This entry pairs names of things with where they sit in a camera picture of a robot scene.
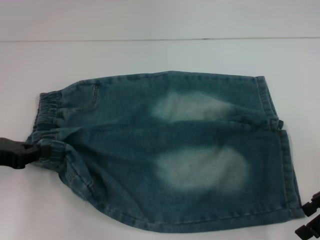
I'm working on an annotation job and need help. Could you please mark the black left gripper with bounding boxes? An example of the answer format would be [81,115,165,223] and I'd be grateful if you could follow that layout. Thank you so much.
[0,136,53,170]

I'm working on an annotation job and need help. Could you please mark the blue denim shorts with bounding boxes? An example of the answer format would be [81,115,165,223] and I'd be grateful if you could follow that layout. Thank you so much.
[24,70,305,235]

